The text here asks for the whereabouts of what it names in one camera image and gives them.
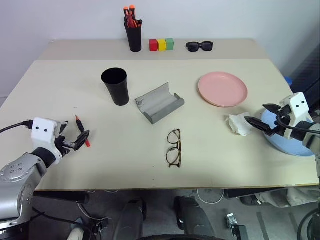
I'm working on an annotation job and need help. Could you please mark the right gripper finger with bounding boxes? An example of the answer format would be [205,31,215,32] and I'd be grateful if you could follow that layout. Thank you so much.
[262,102,286,117]
[244,115,278,137]

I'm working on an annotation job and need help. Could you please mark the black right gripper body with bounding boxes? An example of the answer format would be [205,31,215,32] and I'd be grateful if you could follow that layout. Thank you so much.
[273,104,294,138]

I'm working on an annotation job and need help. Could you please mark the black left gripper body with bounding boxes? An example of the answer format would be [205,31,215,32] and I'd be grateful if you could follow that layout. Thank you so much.
[51,120,79,159]

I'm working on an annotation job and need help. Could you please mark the red and black pen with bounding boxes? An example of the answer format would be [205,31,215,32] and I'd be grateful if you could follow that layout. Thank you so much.
[74,114,92,148]

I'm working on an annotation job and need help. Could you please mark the crumpled white tissue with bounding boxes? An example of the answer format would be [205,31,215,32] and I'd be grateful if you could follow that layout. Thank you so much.
[225,112,255,137]

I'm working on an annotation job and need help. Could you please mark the light blue plate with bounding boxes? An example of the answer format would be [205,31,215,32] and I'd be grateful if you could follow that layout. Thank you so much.
[259,109,317,158]

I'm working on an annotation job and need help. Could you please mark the dark carbon-pattern object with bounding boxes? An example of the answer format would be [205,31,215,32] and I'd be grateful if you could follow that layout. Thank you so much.
[289,48,320,112]

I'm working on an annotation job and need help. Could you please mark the black bar under table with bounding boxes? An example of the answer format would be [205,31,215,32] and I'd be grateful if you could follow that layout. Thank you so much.
[31,190,90,204]

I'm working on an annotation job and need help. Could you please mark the pink plastic plate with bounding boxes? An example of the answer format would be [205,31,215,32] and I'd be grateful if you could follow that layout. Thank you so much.
[198,71,249,109]

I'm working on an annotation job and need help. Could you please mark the empty black plastic cup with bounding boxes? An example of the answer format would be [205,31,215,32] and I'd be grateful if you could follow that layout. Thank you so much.
[100,67,131,107]

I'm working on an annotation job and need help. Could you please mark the beige trouser leg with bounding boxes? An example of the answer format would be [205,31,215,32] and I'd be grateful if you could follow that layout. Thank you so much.
[256,187,298,209]

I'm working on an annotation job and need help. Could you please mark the black shoe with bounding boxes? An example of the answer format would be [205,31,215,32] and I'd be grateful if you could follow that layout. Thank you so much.
[239,195,262,207]

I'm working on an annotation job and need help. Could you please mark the tortoiseshell eyeglasses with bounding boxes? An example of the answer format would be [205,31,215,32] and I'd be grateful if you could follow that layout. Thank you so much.
[165,128,183,169]

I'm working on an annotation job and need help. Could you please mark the grey open glasses case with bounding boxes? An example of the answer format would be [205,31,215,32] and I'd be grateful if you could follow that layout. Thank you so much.
[134,81,186,125]

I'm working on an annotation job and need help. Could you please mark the dark rounded shape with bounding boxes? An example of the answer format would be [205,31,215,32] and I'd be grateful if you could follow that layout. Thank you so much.
[173,195,217,240]
[113,197,148,240]

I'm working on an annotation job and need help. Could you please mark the metal caster wheel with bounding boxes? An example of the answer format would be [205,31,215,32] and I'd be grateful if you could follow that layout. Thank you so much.
[225,212,239,231]

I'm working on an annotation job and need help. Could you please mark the black sunglasses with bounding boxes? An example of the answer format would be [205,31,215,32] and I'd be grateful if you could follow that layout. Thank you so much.
[185,41,214,53]

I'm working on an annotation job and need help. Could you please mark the black pen holder cup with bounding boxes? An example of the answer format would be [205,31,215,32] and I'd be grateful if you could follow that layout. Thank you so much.
[124,23,144,53]

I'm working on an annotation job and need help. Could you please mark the red cube block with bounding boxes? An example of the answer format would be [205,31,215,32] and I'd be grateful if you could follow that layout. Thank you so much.
[148,38,159,52]

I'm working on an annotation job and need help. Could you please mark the red pen in holder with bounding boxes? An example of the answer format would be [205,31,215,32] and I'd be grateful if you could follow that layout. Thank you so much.
[125,14,140,29]

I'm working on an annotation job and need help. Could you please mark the yellow cube block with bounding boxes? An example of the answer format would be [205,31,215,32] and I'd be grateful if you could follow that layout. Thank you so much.
[156,38,167,52]

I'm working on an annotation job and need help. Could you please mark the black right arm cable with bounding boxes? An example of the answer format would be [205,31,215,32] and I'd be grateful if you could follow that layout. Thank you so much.
[275,109,320,136]

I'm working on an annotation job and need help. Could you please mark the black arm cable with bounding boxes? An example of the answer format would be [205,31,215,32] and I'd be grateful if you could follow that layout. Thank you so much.
[275,109,320,136]
[0,120,35,135]

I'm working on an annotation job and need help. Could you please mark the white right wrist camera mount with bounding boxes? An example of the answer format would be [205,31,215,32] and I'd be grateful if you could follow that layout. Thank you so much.
[279,91,312,140]

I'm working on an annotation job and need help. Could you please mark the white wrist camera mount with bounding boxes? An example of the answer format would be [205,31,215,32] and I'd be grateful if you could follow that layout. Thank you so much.
[279,91,312,140]
[30,116,63,165]

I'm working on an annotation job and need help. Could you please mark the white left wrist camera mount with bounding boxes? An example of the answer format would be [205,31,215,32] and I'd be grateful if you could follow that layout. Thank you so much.
[30,116,63,165]

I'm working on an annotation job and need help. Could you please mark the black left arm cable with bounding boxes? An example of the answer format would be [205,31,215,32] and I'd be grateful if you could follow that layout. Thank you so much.
[0,120,35,135]

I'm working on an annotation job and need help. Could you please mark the white floor cable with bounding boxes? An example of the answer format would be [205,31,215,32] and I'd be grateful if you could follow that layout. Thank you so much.
[196,188,225,205]

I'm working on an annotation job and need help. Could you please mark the thick black floor cable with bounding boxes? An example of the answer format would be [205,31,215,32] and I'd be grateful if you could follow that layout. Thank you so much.
[296,206,320,240]

